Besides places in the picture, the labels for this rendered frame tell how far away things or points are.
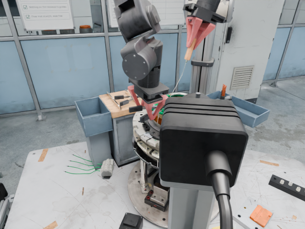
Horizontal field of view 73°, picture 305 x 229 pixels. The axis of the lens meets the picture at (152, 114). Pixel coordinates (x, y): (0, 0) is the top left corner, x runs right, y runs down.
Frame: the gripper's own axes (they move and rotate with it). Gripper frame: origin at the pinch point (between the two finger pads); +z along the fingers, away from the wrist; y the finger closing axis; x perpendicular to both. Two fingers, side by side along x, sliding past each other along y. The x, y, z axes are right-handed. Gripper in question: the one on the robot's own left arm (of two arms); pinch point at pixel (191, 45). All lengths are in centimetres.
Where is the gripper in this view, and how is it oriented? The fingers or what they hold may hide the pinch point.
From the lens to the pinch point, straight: 61.6
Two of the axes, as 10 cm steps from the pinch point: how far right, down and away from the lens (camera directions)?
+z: -3.2, 8.9, 3.2
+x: -2.3, -4.0, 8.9
